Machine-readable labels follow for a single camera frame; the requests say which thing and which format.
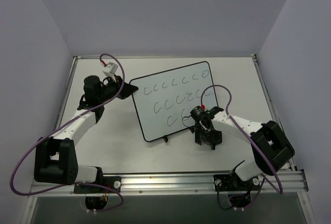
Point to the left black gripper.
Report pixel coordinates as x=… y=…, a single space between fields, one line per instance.
x=120 y=89

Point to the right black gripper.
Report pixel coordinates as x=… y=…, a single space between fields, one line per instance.
x=207 y=135

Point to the white whiteboard black frame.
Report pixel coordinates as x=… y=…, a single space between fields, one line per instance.
x=164 y=100

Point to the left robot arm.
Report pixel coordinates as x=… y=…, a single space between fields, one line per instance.
x=55 y=158

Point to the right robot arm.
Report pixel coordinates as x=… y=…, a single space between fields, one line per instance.
x=271 y=148

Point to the left whiteboard foot clip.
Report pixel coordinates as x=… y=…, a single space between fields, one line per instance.
x=166 y=138

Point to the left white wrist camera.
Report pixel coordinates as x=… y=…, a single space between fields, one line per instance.
x=110 y=69

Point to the aluminium left side rail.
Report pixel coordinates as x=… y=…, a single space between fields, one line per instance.
x=67 y=91

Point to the aluminium rail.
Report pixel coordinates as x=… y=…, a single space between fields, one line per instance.
x=155 y=185
x=67 y=91
x=275 y=117

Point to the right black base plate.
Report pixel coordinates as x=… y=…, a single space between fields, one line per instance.
x=227 y=182

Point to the aluminium right side rail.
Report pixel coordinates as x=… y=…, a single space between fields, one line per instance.
x=275 y=117

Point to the aluminium front rail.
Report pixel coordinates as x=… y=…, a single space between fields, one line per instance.
x=155 y=185

